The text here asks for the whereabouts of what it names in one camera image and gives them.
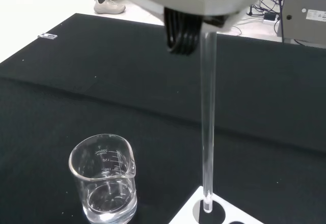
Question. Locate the white test tube rack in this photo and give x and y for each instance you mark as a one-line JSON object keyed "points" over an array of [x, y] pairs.
{"points": [[183, 216]]}

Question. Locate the black power adapter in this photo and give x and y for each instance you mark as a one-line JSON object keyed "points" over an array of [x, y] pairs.
{"points": [[270, 16]]}

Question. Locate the grey equipment case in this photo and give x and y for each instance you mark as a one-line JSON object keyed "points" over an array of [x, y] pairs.
{"points": [[305, 25]]}

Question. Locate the black bench cloth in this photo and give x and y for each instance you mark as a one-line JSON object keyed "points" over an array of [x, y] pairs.
{"points": [[102, 94]]}

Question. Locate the small clear plastic piece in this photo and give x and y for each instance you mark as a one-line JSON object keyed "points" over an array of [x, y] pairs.
{"points": [[47, 36]]}

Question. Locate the clear glass beaker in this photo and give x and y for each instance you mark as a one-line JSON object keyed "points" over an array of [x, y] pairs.
{"points": [[102, 203]]}

